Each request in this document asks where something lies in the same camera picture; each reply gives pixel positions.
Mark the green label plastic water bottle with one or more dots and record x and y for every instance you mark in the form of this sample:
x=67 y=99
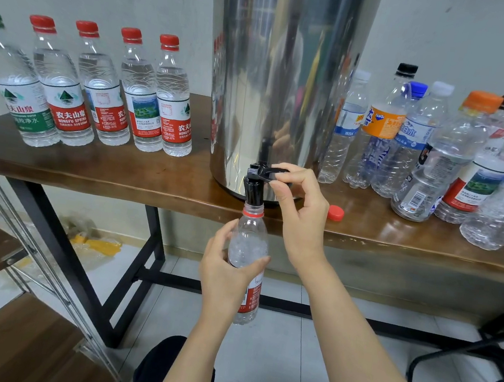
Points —
x=17 y=91

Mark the person's black trouser leg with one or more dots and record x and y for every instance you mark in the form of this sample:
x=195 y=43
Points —
x=161 y=374

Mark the cluster of plastic bottles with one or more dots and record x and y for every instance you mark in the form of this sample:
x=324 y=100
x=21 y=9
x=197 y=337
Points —
x=439 y=157

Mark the person's right hand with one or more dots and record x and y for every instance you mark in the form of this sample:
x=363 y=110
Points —
x=308 y=223

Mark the stainless steel water dispenser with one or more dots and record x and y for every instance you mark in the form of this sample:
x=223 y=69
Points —
x=286 y=64

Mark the yellow debris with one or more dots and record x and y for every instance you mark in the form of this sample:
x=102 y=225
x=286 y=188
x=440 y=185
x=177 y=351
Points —
x=94 y=244

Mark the person's left hand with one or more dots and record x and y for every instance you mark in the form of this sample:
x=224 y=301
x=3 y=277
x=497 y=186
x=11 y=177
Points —
x=226 y=291

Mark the green red label plastic bottle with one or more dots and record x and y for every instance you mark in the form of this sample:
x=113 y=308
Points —
x=144 y=102

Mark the black metal table frame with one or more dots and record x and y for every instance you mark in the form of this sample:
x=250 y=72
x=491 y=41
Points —
x=168 y=281

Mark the red bottle cap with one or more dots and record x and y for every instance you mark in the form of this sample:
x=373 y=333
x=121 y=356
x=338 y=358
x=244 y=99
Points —
x=335 y=213

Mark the person's right forearm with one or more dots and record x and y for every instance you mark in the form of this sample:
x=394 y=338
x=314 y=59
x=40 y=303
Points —
x=369 y=359

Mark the person's left forearm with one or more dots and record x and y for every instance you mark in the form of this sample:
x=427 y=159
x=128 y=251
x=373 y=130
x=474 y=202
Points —
x=194 y=365

